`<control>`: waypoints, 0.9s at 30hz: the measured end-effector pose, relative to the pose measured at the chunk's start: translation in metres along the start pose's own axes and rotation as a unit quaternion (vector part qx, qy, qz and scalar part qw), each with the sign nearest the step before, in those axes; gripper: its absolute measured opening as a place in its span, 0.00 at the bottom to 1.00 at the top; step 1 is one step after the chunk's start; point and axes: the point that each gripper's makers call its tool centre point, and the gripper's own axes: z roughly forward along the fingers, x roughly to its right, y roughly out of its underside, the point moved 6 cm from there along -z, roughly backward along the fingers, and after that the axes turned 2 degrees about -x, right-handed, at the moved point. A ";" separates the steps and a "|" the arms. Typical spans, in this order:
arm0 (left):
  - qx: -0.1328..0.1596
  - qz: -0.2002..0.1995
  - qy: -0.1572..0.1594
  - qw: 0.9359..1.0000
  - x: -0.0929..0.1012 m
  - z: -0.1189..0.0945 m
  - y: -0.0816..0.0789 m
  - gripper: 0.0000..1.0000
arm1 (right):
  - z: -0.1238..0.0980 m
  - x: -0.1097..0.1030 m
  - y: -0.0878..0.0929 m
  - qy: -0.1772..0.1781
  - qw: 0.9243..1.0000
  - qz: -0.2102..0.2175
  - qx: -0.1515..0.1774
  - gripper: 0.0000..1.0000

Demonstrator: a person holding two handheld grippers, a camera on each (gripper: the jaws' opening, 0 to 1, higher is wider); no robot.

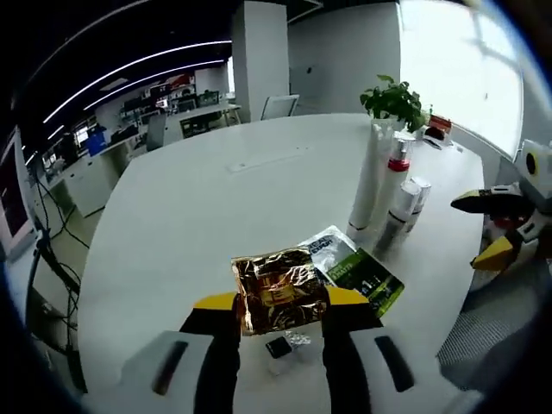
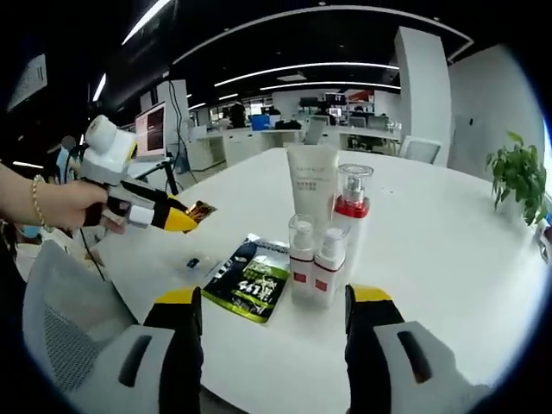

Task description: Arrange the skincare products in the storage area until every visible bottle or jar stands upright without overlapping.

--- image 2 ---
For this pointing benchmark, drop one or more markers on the blue storage bin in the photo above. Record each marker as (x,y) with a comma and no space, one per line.
(261,122)

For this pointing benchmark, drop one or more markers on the black green skincare sachet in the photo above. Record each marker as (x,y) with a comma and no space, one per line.
(250,289)

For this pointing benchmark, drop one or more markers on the green potted plant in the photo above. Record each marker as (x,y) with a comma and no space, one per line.
(517,177)

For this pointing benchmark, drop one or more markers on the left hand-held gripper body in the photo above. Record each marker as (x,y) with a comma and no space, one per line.
(108,151)

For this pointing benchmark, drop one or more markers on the white square pillar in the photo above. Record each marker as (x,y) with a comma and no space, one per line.
(424,95)

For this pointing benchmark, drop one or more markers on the person's left hand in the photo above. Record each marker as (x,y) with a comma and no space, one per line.
(73,205)

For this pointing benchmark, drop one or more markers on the white skincare tube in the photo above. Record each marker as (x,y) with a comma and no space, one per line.
(312,181)

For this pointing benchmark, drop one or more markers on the clear blue skincare sachet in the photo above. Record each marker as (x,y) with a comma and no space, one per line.
(198,265)

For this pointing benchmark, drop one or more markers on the black laptop stand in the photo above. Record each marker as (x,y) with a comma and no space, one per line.
(164,172)

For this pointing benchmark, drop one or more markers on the person's cream shirt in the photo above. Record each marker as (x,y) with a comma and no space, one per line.
(56,254)

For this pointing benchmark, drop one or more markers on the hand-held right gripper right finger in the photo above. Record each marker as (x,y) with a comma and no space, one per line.
(366,345)

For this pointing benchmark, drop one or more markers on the large white skincare bottle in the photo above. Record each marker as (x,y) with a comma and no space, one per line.
(355,211)

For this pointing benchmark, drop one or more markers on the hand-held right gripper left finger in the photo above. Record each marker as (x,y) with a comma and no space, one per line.
(181,345)

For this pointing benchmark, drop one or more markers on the gold skincare sachet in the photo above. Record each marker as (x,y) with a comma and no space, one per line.
(205,211)

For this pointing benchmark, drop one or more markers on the white laptop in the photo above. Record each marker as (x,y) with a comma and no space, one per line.
(151,129)

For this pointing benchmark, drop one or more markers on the white frame chair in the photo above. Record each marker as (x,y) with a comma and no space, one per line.
(420,151)

